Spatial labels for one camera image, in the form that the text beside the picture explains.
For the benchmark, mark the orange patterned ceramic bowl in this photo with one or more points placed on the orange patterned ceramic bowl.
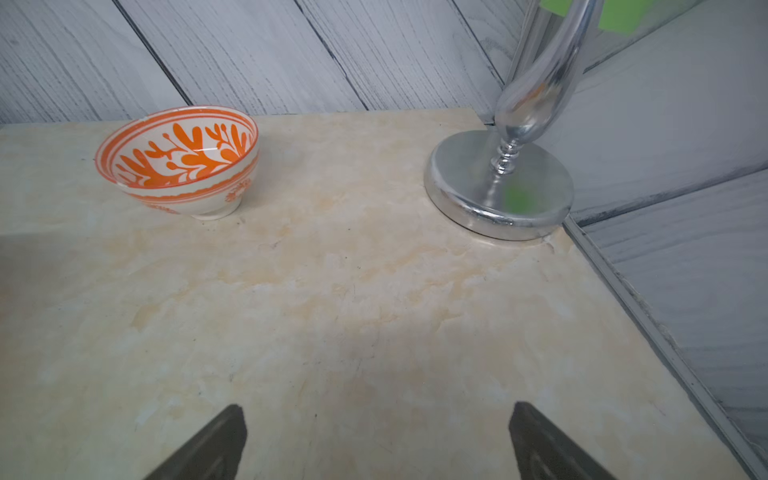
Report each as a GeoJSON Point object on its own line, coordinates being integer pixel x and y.
{"type": "Point", "coordinates": [196, 161]}

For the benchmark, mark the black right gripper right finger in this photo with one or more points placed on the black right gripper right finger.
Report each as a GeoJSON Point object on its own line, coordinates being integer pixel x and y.
{"type": "Point", "coordinates": [543, 451]}

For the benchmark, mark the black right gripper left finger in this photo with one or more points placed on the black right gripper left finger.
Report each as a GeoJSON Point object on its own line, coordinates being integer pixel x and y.
{"type": "Point", "coordinates": [214, 452]}

